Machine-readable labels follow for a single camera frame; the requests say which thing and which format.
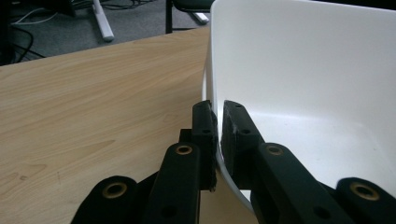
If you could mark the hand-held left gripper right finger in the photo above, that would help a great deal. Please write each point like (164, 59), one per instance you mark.
(238, 140)

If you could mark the white plastic bin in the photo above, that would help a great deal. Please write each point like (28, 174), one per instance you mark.
(305, 77)

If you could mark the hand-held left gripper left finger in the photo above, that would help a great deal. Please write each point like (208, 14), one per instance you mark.
(207, 124)

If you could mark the black folding chair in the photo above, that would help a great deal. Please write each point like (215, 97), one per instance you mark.
(169, 15)

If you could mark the white metal desk frame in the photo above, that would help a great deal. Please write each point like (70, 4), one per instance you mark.
(104, 25)

